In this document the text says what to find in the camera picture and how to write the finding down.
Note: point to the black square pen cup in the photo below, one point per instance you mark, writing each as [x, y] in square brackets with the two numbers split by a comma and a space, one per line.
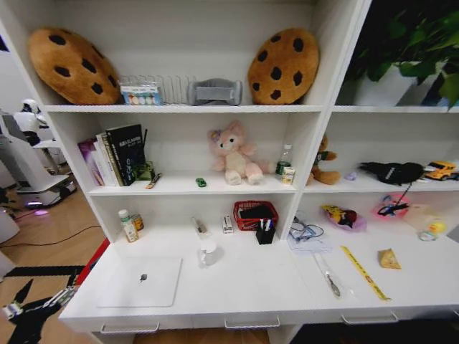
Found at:
[265, 235]

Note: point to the grey object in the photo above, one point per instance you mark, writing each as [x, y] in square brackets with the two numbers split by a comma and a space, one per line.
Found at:
[453, 234]

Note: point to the pink plush cat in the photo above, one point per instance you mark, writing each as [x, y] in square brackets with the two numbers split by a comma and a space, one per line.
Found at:
[235, 157]

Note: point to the red panel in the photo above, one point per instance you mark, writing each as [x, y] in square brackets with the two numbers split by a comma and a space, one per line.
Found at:
[95, 259]

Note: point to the pink round toy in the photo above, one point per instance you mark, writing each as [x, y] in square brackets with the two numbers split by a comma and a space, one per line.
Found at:
[392, 204]

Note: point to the white shelf desk unit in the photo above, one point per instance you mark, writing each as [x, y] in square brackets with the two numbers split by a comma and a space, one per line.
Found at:
[251, 286]

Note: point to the small cream drink carton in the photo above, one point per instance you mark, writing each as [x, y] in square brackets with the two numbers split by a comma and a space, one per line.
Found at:
[288, 175]

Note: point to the white laptop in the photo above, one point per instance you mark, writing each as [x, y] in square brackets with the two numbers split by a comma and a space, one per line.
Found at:
[140, 281]

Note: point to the white pen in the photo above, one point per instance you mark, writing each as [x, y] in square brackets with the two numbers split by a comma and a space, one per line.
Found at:
[263, 225]

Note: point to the small yellow jar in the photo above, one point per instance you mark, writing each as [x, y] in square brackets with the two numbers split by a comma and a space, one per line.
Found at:
[138, 222]

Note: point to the black pouch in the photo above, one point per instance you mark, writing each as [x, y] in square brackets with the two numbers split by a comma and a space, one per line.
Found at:
[254, 212]

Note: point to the small patterned clip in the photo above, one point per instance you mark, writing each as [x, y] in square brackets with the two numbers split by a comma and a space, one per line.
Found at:
[153, 181]

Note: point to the purple book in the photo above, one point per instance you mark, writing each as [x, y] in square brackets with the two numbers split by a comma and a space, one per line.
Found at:
[89, 161]

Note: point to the yellow and red toy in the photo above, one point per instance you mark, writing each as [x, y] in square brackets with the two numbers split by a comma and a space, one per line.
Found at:
[339, 214]

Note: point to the white cap juice bottle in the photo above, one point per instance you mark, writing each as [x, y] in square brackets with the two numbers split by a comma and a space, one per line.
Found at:
[130, 227]

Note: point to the small purple trinket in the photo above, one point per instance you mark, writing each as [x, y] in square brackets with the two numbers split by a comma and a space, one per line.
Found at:
[350, 176]

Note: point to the green toy car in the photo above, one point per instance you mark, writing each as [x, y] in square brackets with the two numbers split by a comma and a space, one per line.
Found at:
[201, 182]

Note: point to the packaged metal spoon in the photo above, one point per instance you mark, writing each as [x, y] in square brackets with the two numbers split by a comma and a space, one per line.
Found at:
[328, 274]

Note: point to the brown teddy bear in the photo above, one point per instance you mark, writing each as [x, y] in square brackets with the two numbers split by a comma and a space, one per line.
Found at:
[322, 165]

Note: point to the thin black stick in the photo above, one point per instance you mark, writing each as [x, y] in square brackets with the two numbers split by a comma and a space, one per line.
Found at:
[145, 147]

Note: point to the box with coloured dots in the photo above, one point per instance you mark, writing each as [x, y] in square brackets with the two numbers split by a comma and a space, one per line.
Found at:
[141, 95]

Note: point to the small white printed box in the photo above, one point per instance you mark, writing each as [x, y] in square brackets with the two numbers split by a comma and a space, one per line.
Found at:
[227, 224]

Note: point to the black cap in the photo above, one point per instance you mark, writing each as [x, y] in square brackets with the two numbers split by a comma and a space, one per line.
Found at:
[392, 173]

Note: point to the clear water bottle green label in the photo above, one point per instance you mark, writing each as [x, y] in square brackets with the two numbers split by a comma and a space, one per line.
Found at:
[285, 159]

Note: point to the yellow duck toy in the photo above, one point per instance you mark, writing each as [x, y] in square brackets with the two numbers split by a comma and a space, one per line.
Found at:
[434, 228]

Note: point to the black hardcover book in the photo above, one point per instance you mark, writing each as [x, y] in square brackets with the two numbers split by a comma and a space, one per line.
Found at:
[127, 154]

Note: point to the green glass pen holder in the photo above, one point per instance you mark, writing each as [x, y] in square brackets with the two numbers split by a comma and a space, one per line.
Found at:
[145, 172]

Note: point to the white wheeled machine base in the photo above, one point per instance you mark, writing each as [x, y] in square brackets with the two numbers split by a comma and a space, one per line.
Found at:
[32, 175]

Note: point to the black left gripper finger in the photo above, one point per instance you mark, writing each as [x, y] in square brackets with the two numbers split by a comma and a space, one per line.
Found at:
[62, 295]
[25, 292]

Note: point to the round cookie plush pillow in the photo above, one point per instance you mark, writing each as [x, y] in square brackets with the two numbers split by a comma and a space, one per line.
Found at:
[283, 68]

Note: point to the yellow wedge snack pack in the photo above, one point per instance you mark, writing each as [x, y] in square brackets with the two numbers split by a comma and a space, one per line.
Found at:
[389, 259]

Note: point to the clear plastic document sleeve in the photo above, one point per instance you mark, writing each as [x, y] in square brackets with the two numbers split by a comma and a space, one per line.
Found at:
[312, 247]

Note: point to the white book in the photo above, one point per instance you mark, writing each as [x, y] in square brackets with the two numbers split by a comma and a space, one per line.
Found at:
[105, 161]

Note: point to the clear packaged small item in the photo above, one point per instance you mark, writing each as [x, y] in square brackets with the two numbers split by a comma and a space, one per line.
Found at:
[201, 227]

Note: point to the green leafy plant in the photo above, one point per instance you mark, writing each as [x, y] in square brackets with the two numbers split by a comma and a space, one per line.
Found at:
[423, 32]

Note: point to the yellow toy car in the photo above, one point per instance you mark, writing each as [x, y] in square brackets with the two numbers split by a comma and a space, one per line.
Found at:
[442, 170]

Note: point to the large cookie plush pillow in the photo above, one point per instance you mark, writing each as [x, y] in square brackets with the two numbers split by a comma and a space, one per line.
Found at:
[73, 66]

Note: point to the white plant pot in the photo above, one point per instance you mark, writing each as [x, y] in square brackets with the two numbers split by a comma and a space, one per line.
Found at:
[385, 87]

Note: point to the white cup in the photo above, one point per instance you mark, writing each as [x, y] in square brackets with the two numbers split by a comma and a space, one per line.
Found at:
[207, 254]

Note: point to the white humanoid robot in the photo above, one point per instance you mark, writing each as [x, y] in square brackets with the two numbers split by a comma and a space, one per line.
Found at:
[32, 120]

